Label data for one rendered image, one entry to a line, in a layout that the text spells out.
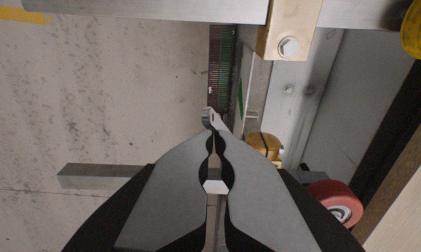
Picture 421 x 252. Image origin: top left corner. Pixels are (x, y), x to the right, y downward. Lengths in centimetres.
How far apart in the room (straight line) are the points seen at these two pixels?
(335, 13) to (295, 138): 40
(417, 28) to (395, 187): 21
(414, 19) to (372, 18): 4
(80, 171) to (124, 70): 89
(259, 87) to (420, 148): 25
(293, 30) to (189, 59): 91
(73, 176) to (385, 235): 49
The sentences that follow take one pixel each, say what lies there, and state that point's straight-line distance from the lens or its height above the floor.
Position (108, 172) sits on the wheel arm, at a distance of 37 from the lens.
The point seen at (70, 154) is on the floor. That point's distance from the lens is 168.
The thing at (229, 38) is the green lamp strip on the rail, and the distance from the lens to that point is 39.
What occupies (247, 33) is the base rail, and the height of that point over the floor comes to 70.
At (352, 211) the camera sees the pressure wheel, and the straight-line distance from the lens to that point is 36.
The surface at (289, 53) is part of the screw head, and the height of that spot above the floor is 87.
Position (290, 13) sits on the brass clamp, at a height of 86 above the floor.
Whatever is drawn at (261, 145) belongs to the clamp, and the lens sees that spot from 29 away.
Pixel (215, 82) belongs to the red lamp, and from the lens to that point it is 41.
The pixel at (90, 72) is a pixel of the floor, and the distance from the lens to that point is 131.
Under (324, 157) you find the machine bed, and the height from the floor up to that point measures 71.
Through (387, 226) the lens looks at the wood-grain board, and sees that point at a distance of 43.
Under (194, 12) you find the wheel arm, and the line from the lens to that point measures 24.
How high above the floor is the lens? 109
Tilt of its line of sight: 60 degrees down
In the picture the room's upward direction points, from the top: 179 degrees counter-clockwise
